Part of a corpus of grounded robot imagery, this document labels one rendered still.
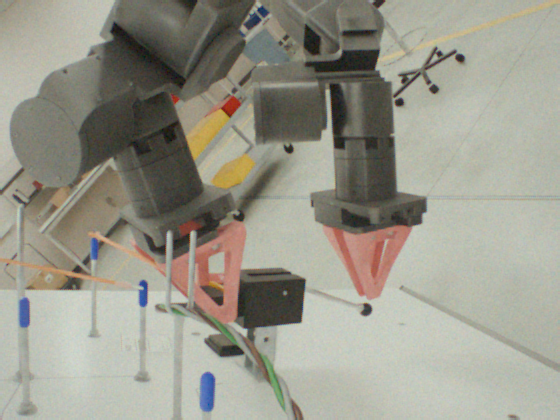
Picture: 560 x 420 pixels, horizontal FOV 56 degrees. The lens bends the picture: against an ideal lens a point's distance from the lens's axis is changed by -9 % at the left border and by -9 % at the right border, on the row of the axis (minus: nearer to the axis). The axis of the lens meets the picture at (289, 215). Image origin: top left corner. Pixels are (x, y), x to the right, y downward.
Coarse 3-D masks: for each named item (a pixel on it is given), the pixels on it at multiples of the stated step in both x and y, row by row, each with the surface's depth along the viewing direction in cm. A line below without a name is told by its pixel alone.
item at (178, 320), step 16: (192, 240) 37; (192, 256) 37; (192, 272) 37; (192, 288) 37; (192, 304) 37; (176, 320) 37; (176, 336) 37; (176, 352) 37; (176, 368) 37; (176, 384) 37; (176, 400) 38; (176, 416) 38
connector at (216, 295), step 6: (204, 288) 46; (210, 288) 46; (216, 288) 47; (210, 294) 45; (216, 294) 45; (222, 294) 45; (240, 294) 46; (216, 300) 44; (222, 300) 45; (240, 300) 46; (240, 306) 46; (204, 312) 45; (240, 312) 46
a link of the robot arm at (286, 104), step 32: (352, 0) 49; (352, 32) 49; (288, 64) 50; (320, 64) 50; (352, 64) 50; (256, 96) 48; (288, 96) 48; (256, 128) 48; (288, 128) 48; (320, 128) 49
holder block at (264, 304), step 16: (240, 272) 48; (256, 272) 49; (272, 272) 49; (288, 272) 50; (240, 288) 46; (256, 288) 46; (272, 288) 47; (288, 288) 47; (304, 288) 48; (256, 304) 46; (272, 304) 47; (288, 304) 48; (240, 320) 46; (256, 320) 46; (272, 320) 47; (288, 320) 48
